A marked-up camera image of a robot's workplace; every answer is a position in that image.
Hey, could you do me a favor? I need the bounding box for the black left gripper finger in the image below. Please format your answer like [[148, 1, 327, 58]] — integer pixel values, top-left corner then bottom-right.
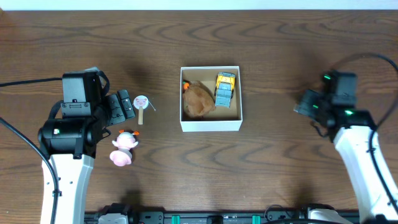
[[118, 90, 136, 119], [105, 94, 126, 126]]

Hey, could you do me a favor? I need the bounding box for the wooden pig rattle drum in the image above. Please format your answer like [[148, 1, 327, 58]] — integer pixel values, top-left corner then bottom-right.
[[133, 95, 155, 125]]

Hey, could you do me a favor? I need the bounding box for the pink pig figurine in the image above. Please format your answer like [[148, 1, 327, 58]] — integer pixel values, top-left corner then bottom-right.
[[109, 129, 139, 167]]

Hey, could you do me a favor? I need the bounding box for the brown plush toy with carrot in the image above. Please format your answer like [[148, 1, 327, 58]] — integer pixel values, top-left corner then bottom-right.
[[182, 80, 216, 119]]

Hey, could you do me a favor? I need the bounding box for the yellow grey toy truck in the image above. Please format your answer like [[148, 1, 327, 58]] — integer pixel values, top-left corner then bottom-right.
[[215, 72, 236, 108]]

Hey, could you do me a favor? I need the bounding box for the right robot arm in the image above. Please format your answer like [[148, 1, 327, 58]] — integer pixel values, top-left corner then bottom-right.
[[294, 70, 397, 223]]

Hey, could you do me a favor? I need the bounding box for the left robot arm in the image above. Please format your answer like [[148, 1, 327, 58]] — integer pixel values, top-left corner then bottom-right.
[[38, 67, 135, 223]]

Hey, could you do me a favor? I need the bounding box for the white cardboard box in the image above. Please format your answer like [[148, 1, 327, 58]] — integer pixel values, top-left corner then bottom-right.
[[180, 66, 243, 132]]

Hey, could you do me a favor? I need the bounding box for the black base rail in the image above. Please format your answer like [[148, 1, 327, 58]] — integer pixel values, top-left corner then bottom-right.
[[83, 202, 361, 224]]

